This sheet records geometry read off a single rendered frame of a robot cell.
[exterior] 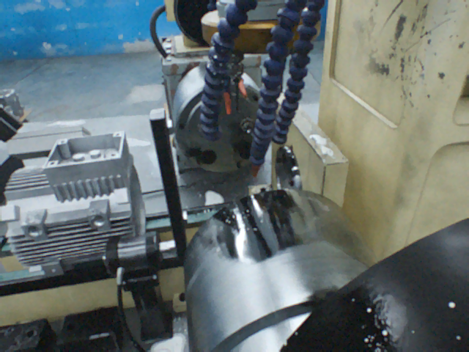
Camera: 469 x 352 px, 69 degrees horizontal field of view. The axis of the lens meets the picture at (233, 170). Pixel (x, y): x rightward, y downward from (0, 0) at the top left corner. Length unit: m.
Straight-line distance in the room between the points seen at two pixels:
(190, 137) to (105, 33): 5.64
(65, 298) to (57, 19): 6.05
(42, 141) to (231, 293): 0.67
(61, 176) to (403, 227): 0.57
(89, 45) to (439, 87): 6.26
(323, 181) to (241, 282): 0.25
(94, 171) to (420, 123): 0.50
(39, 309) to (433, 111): 0.77
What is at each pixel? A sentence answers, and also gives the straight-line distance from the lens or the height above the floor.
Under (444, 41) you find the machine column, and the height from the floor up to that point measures 1.31.
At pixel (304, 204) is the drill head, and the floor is 1.16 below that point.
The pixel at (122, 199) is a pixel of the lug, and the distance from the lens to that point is 0.60.
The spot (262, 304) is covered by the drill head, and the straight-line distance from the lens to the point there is 0.33.
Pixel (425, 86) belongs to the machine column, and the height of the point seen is 1.26.
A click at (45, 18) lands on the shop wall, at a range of 6.70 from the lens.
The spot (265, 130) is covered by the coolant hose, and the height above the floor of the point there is 1.25.
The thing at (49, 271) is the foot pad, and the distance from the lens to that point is 0.69.
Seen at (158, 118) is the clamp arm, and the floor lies 1.25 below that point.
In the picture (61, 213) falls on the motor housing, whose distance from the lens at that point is 0.64.
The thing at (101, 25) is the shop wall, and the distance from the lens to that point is 6.42.
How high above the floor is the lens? 1.42
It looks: 33 degrees down
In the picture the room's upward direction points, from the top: 3 degrees counter-clockwise
